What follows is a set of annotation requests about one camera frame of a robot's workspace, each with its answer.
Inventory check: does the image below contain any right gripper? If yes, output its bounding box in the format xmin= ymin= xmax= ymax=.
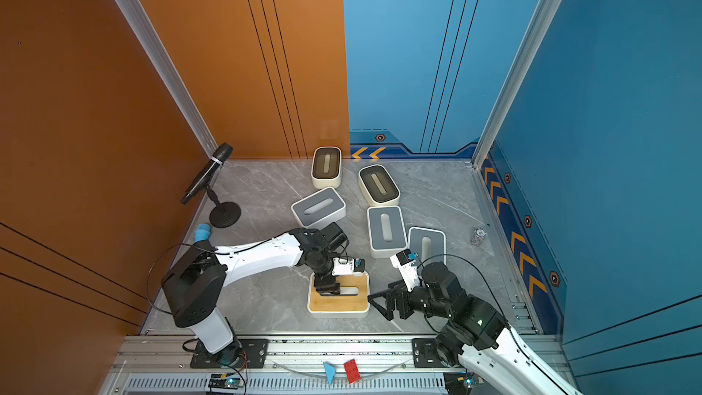
xmin=367 ymin=277 xmax=453 ymax=324

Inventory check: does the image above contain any bamboo lid tissue box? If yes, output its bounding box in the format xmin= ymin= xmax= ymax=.
xmin=307 ymin=272 xmax=370 ymax=318

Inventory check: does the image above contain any grey lid tissue box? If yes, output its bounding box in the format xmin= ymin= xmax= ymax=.
xmin=291 ymin=187 xmax=347 ymax=230
xmin=408 ymin=226 xmax=447 ymax=263
xmin=367 ymin=206 xmax=408 ymax=259

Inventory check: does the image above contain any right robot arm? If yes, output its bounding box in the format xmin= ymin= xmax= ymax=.
xmin=369 ymin=263 xmax=580 ymax=394

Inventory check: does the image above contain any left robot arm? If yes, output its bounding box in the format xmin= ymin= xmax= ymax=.
xmin=161 ymin=222 xmax=365 ymax=368

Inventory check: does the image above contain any cream tissue box angled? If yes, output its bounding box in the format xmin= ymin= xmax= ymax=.
xmin=358 ymin=165 xmax=400 ymax=207

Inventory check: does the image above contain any cream tissue box rear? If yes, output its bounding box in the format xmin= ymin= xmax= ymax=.
xmin=311 ymin=146 xmax=342 ymax=189

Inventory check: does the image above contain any red block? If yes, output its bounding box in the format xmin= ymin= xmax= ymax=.
xmin=344 ymin=360 xmax=362 ymax=385

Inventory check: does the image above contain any blue triangle piece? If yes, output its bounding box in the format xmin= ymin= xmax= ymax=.
xmin=324 ymin=362 xmax=337 ymax=385

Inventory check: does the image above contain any small clear bottle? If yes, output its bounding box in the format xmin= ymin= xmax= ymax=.
xmin=470 ymin=228 xmax=487 ymax=247

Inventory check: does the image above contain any right circuit board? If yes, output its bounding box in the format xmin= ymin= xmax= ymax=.
xmin=444 ymin=373 xmax=473 ymax=395

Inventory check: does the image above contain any circuit board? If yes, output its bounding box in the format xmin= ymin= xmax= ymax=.
xmin=444 ymin=373 xmax=473 ymax=395
xmin=207 ymin=373 xmax=248 ymax=394

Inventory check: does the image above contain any black microphone on stand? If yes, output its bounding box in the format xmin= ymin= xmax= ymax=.
xmin=180 ymin=143 xmax=241 ymax=229

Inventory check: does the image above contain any blue microphone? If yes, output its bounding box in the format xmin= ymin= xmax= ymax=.
xmin=194 ymin=223 xmax=211 ymax=243

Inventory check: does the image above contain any left circuit board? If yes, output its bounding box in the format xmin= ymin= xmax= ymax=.
xmin=207 ymin=373 xmax=248 ymax=394

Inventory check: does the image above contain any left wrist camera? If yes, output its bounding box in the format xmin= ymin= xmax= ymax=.
xmin=332 ymin=257 xmax=365 ymax=277

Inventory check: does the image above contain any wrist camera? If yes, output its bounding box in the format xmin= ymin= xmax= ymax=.
xmin=390 ymin=249 xmax=420 ymax=292
xmin=332 ymin=257 xmax=365 ymax=277

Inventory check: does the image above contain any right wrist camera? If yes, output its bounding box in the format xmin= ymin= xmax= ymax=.
xmin=390 ymin=249 xmax=420 ymax=292

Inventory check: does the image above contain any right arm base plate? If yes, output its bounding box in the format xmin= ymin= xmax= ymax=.
xmin=411 ymin=338 xmax=457 ymax=369

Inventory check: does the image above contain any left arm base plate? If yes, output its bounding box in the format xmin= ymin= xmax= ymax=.
xmin=183 ymin=338 xmax=269 ymax=370

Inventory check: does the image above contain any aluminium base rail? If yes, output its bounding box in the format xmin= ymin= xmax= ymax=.
xmin=98 ymin=333 xmax=581 ymax=395

